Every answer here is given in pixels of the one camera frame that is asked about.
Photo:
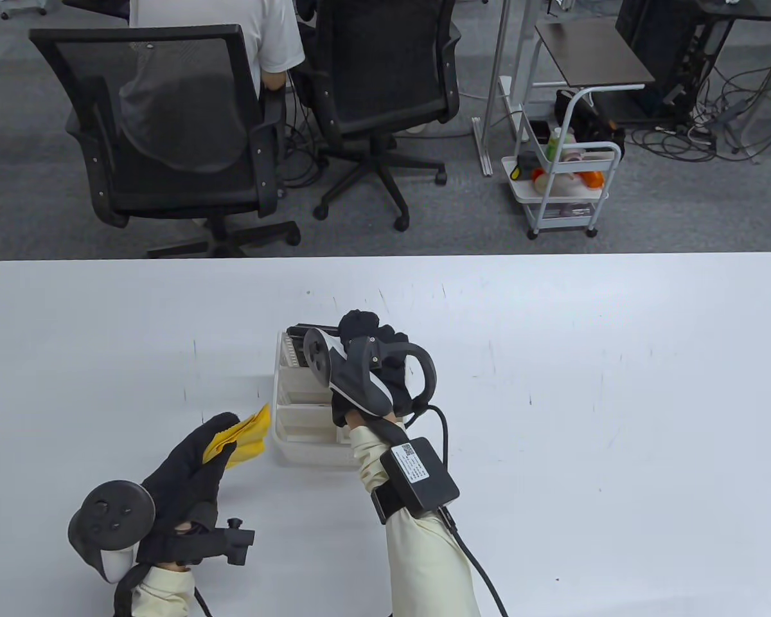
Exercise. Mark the white round container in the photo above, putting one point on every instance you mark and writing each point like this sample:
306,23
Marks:
556,183

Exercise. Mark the white rolling cart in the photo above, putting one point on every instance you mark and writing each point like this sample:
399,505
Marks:
520,191

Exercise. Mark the orange plastic item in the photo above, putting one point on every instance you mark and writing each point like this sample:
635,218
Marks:
590,178

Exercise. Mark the person's left forearm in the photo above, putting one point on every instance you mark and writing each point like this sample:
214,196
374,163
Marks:
160,591

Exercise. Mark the black calculator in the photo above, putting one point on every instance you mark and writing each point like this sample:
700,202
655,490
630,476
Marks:
315,329

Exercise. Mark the green bottle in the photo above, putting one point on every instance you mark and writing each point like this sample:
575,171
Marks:
554,144

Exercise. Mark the dark grey handheld controller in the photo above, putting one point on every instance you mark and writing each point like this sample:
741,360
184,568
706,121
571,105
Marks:
109,514
353,373

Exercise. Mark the black bag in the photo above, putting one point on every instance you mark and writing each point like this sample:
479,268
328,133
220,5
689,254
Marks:
581,109

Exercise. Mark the black desk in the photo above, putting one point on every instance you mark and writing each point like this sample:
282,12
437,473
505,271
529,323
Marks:
745,9

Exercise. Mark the white plastic organizer basket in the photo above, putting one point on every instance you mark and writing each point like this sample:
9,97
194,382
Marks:
308,437

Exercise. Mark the person's right hand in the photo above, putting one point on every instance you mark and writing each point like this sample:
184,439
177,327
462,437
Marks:
392,353

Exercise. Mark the brown top side table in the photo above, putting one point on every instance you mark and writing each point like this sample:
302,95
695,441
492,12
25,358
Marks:
591,51

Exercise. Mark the black mesh office chair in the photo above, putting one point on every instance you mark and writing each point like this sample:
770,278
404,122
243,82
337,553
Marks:
186,193
385,64

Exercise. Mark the person's left hand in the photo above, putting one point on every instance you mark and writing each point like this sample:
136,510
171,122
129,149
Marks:
186,475

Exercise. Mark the yellow cleaning cloth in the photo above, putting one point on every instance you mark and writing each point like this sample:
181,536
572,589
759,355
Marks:
250,437

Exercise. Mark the black computer tower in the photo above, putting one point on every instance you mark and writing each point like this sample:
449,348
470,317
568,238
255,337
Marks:
649,38

